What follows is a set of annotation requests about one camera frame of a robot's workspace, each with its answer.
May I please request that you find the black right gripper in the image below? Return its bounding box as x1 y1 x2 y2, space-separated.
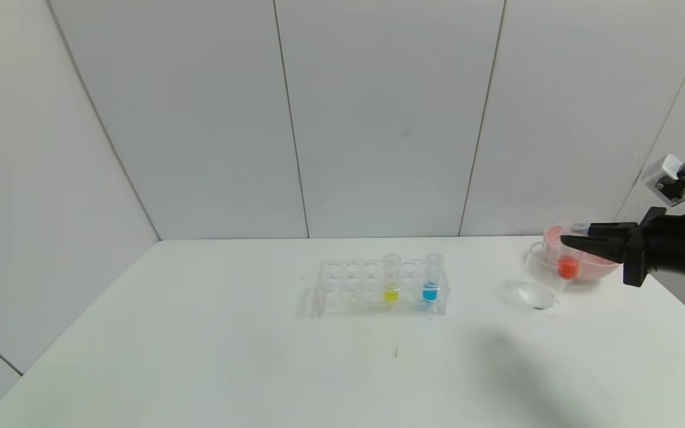
560 206 685 288

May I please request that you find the test tube with red pigment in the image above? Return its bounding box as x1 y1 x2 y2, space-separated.
557 221 590 280

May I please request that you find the test tube with blue pigment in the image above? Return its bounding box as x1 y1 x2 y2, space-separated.
423 253 443 305

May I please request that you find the test tube with yellow pigment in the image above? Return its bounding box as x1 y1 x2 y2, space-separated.
383 253 401 304

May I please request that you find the clear acrylic test tube rack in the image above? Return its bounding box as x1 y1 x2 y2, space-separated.
313 257 450 317

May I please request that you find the pink bowl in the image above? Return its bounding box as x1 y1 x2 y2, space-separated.
543 225 623 284

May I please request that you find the clear glass beaker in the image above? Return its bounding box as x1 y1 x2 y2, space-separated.
518 241 572 311

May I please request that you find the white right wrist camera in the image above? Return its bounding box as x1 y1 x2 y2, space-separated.
646 155 685 206

